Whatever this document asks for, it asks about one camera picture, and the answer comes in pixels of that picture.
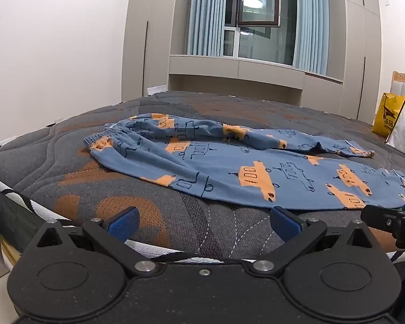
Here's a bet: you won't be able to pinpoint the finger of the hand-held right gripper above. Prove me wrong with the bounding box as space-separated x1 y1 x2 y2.
360 203 405 231

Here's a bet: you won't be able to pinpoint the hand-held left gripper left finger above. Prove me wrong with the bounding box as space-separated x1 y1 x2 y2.
36 206 161 279

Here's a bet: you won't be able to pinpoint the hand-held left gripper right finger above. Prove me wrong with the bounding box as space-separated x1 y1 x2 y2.
248 206 376 277

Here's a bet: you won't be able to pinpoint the blue pants with orange cars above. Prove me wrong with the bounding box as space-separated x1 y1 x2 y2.
83 114 405 210

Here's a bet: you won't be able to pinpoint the grey quilted mattress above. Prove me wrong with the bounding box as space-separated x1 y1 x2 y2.
0 90 405 260

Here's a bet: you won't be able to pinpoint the yellow bag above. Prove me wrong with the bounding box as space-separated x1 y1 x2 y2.
372 92 405 138

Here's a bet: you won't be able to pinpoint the wooden padded headboard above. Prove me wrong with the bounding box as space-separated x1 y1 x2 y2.
390 70 405 98

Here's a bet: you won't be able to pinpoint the beige window seat cabinet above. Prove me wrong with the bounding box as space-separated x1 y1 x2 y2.
168 54 344 109

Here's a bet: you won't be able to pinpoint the light blue curtain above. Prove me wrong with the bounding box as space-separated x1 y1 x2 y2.
293 0 330 75
187 0 229 56

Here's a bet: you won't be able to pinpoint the window with open sash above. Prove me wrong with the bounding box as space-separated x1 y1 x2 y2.
224 0 298 65

